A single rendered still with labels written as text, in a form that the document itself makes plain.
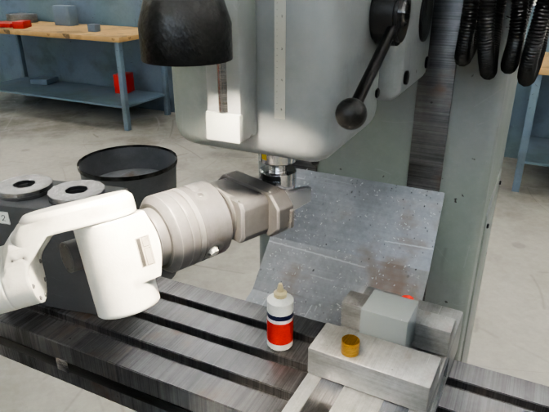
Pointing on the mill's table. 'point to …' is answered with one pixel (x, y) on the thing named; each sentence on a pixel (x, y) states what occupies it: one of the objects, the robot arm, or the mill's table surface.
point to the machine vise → (319, 387)
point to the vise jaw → (376, 368)
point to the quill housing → (293, 78)
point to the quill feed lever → (379, 24)
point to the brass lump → (350, 346)
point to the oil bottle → (279, 320)
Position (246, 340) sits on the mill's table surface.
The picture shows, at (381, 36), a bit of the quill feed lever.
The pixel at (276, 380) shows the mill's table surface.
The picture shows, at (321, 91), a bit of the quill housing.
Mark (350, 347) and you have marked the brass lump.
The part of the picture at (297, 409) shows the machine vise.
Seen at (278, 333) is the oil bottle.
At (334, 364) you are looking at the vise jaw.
